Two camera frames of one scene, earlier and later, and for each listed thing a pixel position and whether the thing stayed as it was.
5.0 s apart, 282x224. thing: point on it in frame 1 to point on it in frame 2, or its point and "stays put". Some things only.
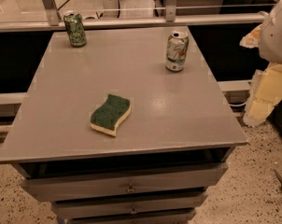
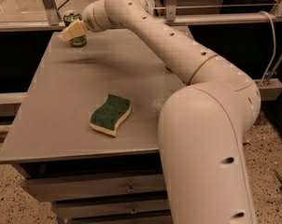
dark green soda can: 76,29 stays put
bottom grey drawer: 179,217 stays put
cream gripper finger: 268,88 to 77,29
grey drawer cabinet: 176,145 stays put
